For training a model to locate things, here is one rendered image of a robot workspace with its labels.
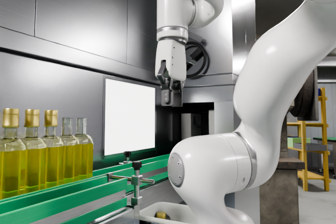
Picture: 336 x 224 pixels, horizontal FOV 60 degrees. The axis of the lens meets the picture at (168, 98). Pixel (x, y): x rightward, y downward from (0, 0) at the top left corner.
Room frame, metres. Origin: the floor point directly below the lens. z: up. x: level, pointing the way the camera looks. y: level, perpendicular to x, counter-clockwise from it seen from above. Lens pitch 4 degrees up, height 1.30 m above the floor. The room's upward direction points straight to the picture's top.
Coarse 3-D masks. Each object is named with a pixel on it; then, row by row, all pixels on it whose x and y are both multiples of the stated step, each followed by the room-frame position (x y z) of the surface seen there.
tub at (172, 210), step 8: (144, 208) 0.99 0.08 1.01; (152, 208) 1.03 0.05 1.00; (160, 208) 1.07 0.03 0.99; (168, 208) 1.06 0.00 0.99; (176, 208) 1.04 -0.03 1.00; (184, 208) 1.03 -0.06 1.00; (144, 216) 0.92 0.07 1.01; (152, 216) 1.02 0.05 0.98; (168, 216) 1.05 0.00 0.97; (176, 216) 1.04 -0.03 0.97; (184, 216) 1.03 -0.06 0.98; (192, 216) 1.01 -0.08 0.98
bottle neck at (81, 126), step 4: (76, 120) 0.88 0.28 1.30; (80, 120) 0.88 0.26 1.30; (84, 120) 0.89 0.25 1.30; (76, 124) 0.88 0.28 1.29; (80, 124) 0.88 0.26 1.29; (84, 124) 0.89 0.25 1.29; (76, 128) 0.88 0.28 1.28; (80, 128) 0.88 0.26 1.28; (84, 128) 0.89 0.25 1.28; (76, 132) 0.88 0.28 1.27; (80, 132) 0.88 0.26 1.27; (84, 132) 0.89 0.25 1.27
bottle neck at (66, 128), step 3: (63, 117) 0.83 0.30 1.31; (66, 117) 0.83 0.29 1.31; (69, 117) 0.83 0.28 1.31; (63, 120) 0.83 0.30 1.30; (66, 120) 0.83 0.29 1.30; (69, 120) 0.83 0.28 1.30; (63, 123) 0.83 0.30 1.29; (66, 123) 0.83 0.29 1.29; (69, 123) 0.83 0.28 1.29; (63, 126) 0.83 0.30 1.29; (66, 126) 0.83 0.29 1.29; (69, 126) 0.83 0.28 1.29; (63, 129) 0.83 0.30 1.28; (66, 129) 0.83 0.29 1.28; (69, 129) 0.83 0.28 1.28; (63, 132) 0.83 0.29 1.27; (66, 132) 0.83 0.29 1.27; (69, 132) 0.83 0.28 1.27
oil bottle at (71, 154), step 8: (64, 136) 0.82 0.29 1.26; (72, 136) 0.83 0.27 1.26; (64, 144) 0.81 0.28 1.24; (72, 144) 0.83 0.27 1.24; (64, 152) 0.81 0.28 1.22; (72, 152) 0.83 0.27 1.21; (64, 160) 0.81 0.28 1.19; (72, 160) 0.83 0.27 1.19; (64, 168) 0.81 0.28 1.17; (72, 168) 0.83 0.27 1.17; (64, 176) 0.81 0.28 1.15; (72, 176) 0.83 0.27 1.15
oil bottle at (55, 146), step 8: (48, 136) 0.78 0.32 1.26; (56, 136) 0.79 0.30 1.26; (48, 144) 0.76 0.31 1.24; (56, 144) 0.78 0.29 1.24; (48, 152) 0.76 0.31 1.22; (56, 152) 0.78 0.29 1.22; (48, 160) 0.76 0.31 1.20; (56, 160) 0.78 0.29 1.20; (48, 168) 0.76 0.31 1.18; (56, 168) 0.78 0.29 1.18; (48, 176) 0.76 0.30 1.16; (56, 176) 0.78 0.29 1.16; (48, 184) 0.76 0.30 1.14; (56, 184) 0.78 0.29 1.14
